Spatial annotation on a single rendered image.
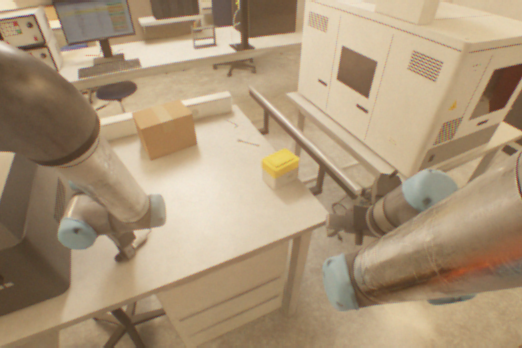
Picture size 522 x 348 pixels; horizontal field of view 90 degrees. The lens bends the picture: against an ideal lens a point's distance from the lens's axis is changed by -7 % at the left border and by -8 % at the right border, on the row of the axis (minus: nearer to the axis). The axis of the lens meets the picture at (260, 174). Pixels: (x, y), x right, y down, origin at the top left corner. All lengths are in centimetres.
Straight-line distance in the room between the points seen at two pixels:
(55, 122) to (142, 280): 64
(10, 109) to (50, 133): 4
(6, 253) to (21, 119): 54
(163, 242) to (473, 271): 86
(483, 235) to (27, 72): 39
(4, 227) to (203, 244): 51
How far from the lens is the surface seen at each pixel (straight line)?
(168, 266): 91
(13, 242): 82
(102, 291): 94
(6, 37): 257
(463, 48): 103
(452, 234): 22
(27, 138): 35
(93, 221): 67
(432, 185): 47
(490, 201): 20
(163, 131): 124
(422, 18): 112
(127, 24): 257
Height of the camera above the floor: 165
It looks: 42 degrees down
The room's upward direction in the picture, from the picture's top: straight up
